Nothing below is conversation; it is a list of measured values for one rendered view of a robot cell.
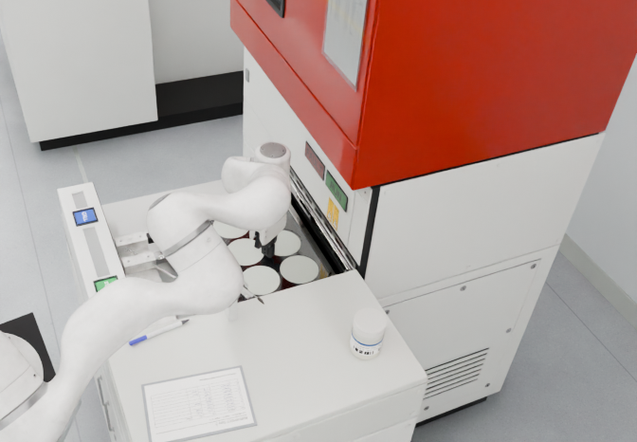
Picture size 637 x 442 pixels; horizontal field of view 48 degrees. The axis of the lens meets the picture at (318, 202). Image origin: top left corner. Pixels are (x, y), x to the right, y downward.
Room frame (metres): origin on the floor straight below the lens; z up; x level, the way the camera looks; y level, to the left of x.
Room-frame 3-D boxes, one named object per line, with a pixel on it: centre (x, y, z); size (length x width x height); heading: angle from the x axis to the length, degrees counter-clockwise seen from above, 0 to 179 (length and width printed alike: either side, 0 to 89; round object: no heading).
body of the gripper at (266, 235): (1.34, 0.12, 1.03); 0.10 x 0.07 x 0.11; 150
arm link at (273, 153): (1.34, 0.12, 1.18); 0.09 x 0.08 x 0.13; 94
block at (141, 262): (1.27, 0.44, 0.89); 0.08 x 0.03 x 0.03; 119
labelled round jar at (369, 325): (1.02, -0.14, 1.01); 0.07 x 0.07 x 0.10
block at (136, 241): (1.34, 0.48, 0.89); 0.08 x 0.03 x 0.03; 119
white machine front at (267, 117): (1.62, 0.07, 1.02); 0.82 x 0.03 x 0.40; 29
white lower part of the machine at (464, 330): (1.78, -0.23, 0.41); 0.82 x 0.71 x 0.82; 29
